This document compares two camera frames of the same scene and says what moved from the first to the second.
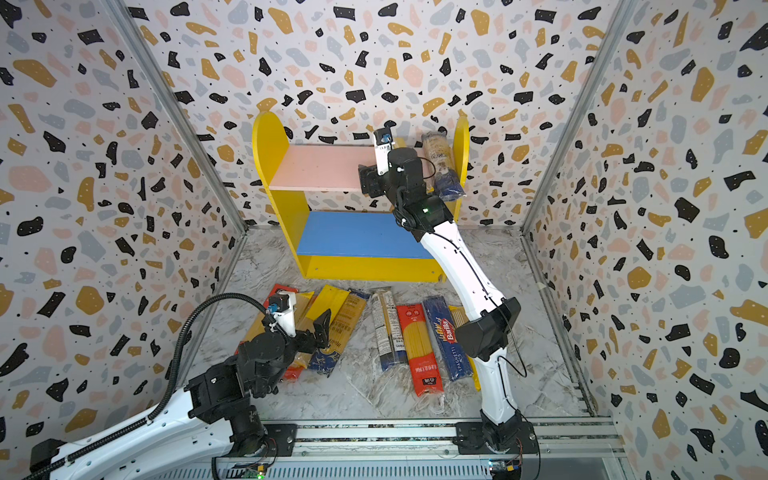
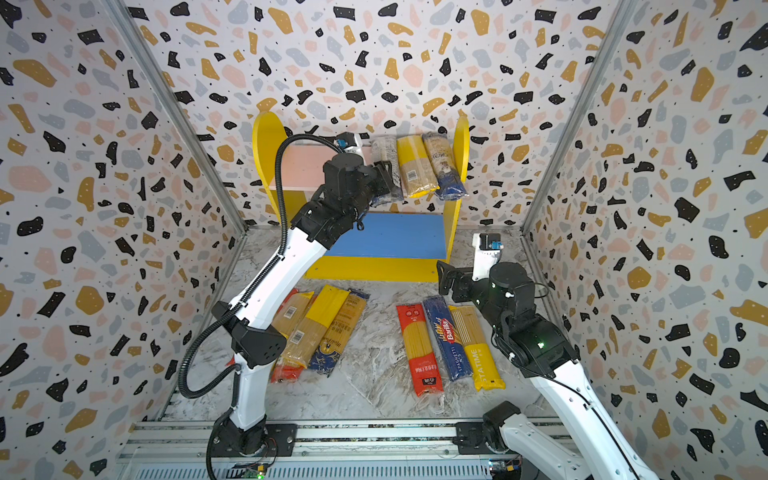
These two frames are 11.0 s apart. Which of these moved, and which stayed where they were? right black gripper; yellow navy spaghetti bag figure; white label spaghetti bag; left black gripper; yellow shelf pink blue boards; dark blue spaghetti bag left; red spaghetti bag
Moved: left black gripper; white label spaghetti bag; right black gripper
Stayed: yellow shelf pink blue boards; dark blue spaghetti bag left; red spaghetti bag; yellow navy spaghetti bag figure
